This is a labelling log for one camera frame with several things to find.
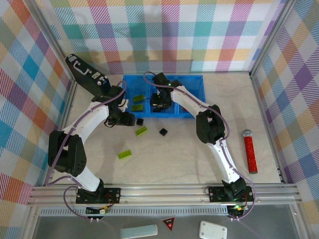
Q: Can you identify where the red glitter cylinder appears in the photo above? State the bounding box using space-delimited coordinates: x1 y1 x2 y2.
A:
242 129 259 174

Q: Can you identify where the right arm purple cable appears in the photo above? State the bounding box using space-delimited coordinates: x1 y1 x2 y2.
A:
143 71 256 222

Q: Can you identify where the aluminium mounting rail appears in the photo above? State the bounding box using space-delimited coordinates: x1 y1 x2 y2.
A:
26 183 303 207

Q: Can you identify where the blue three-compartment bin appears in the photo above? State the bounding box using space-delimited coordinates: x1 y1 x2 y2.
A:
117 74 207 120

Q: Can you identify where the aluminium frame post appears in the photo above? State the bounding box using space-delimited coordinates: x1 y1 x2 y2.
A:
24 0 77 84
249 0 297 78

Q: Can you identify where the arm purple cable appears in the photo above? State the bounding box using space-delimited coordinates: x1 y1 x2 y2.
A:
44 80 128 221
143 71 256 222

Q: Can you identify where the light blue rectangular pad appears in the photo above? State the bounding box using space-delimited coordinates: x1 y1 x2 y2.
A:
120 224 159 239

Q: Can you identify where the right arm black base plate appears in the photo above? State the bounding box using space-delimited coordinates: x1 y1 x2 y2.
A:
208 185 255 203

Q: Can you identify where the black briefcase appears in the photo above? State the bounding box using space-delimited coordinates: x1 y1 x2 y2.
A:
64 53 113 99

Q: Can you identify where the slotted cable duct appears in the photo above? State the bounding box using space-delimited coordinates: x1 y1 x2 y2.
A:
39 205 294 216

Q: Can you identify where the small electronics board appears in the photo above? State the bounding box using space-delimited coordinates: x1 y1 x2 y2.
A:
228 204 248 216
86 206 111 215

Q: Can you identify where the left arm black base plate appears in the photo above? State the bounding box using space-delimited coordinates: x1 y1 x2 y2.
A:
75 187 122 205

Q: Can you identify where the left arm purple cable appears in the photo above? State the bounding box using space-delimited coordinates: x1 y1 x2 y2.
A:
44 80 128 221

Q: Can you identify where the aluminium side rail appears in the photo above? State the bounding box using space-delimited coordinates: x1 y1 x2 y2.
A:
250 73 287 185
42 81 78 187

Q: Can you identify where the red triangle stop button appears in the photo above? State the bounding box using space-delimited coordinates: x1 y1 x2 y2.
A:
160 216 176 232

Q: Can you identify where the white rectangular plate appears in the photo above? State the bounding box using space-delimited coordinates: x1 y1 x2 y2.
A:
198 220 228 239

